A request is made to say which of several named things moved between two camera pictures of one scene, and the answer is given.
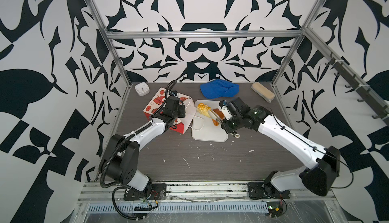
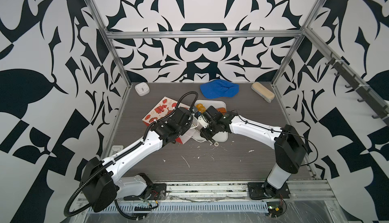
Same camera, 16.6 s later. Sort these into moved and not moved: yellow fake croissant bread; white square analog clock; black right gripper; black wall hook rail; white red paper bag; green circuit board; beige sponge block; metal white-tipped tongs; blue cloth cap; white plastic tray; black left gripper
Moved: black right gripper; white red paper bag; metal white-tipped tongs; black left gripper
Not moved: green circuit board; white plastic tray; yellow fake croissant bread; black wall hook rail; beige sponge block; white square analog clock; blue cloth cap
